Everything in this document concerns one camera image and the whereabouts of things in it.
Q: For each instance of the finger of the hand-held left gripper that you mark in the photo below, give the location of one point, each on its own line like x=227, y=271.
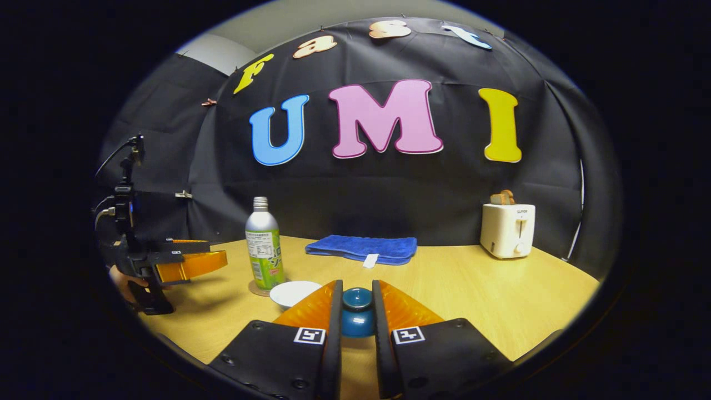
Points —
x=186, y=246
x=189, y=266

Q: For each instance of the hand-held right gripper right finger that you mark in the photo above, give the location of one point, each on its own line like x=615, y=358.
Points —
x=383, y=355

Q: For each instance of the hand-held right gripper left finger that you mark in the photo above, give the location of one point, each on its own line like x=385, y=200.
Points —
x=331, y=355

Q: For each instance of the round brown coaster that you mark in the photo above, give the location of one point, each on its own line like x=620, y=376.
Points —
x=255, y=290

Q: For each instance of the white teacup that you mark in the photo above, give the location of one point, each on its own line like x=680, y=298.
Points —
x=294, y=291

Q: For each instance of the silver green water bottle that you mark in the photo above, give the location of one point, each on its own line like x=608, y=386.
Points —
x=264, y=250

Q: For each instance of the silver cloth clip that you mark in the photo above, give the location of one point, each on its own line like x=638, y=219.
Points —
x=184, y=194

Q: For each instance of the blue folded towel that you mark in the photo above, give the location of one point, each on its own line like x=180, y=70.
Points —
x=361, y=246

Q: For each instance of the copper cloth clip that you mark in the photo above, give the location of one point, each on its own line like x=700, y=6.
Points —
x=209, y=102

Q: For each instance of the black backdrop cloth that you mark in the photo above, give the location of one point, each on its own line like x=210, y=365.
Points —
x=389, y=194

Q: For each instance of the white toaster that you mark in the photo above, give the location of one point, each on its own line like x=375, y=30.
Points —
x=506, y=230

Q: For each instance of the brown bread slice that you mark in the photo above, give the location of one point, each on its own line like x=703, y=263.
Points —
x=502, y=198

